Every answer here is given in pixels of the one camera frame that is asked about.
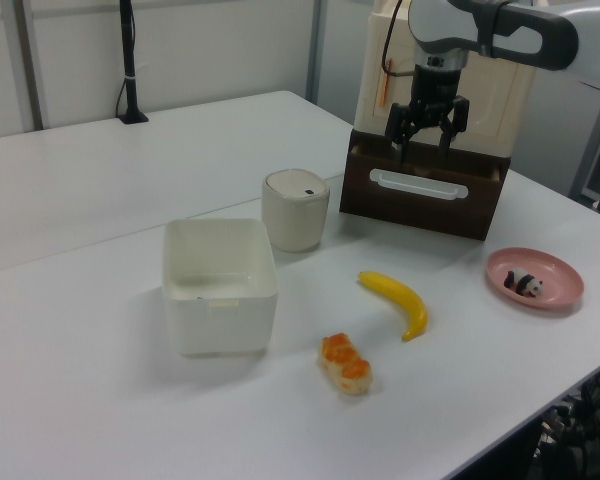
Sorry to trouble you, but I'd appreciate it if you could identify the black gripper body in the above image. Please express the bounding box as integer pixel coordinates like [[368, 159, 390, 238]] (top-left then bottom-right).
[[411, 64, 469, 122]]

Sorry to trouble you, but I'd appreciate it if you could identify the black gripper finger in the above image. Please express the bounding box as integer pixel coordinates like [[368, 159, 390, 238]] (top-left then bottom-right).
[[385, 99, 425, 165], [437, 95, 471, 161]]

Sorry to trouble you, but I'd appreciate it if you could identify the white plastic box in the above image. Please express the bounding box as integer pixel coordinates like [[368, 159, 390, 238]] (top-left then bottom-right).
[[162, 217, 280, 358]]

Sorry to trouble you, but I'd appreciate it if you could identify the beige bin with lid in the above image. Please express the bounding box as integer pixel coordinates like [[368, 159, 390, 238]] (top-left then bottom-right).
[[260, 168, 331, 253]]

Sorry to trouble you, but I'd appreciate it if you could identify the yellow toy banana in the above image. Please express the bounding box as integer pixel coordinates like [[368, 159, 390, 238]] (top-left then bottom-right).
[[357, 270, 429, 343]]

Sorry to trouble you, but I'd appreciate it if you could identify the toy panda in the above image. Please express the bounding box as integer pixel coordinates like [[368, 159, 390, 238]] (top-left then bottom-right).
[[502, 268, 546, 298]]

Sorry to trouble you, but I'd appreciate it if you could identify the pink plate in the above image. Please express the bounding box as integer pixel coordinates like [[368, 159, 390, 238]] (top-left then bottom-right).
[[485, 246, 586, 308]]

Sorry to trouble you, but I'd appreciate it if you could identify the orange topped toy bread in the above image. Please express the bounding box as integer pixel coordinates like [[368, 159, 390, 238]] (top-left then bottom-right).
[[319, 331, 376, 400]]

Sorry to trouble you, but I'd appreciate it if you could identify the black pole stand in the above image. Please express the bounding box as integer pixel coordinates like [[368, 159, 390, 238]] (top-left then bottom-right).
[[117, 0, 150, 125]]

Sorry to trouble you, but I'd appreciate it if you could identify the black mesh chair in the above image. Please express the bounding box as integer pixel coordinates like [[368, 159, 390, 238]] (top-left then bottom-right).
[[533, 367, 600, 480]]

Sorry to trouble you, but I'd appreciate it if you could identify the orange cabinet door handle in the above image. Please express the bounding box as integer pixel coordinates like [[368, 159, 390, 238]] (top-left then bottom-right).
[[379, 57, 394, 108]]

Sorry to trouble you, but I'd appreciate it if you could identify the dark robot arm cable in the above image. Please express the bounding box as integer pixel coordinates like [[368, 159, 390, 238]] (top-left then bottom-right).
[[379, 0, 412, 79]]

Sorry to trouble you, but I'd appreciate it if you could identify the brown drawer with white handle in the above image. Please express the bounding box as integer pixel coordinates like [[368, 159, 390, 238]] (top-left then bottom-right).
[[339, 128, 512, 242]]

